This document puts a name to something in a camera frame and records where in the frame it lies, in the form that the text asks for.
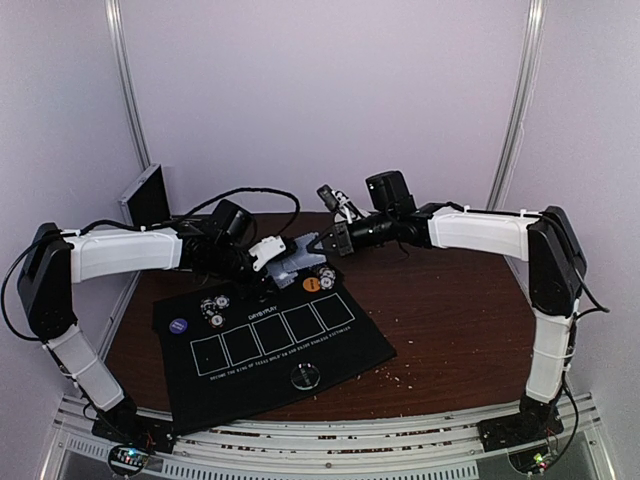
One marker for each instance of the orange big blind button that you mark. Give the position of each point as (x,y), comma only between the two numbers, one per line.
(311,284)

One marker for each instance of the left aluminium frame post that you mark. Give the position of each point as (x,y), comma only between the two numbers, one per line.
(113,10)

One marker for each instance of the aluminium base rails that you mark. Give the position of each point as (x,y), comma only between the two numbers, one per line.
(437,446)

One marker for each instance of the poker chip pile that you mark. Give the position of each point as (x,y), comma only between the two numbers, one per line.
(327,278)
(212,310)

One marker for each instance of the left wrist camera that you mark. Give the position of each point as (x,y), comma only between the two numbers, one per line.
(230,222)

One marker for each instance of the blue patterned playing card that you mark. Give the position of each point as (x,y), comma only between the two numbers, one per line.
(303,258)

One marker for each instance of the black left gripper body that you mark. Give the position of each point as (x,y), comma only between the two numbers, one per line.
(225,264)

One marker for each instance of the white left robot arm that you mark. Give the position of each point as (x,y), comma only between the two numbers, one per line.
(59,259)

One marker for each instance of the aluminium frame post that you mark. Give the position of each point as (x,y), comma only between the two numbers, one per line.
(524,88)
(113,10)

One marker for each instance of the right aluminium frame post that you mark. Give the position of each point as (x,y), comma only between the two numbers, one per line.
(524,88)

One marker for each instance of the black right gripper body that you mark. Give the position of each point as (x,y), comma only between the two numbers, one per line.
(343,240)

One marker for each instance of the black poker play mat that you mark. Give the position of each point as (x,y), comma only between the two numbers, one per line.
(218,375)

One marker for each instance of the grey playing card deck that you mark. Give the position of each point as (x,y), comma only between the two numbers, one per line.
(284,272)

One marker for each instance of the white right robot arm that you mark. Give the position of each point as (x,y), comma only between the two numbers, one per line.
(544,240)

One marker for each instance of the black dealer button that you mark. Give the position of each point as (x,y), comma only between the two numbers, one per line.
(305,376)

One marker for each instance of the purple small blind button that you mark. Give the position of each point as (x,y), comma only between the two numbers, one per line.
(178,326)

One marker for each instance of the aluminium poker chip case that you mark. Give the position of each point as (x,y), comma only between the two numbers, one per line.
(145,201)

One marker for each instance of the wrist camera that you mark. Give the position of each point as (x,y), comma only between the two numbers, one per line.
(389,192)
(230,222)

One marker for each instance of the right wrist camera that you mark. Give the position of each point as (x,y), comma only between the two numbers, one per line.
(389,192)

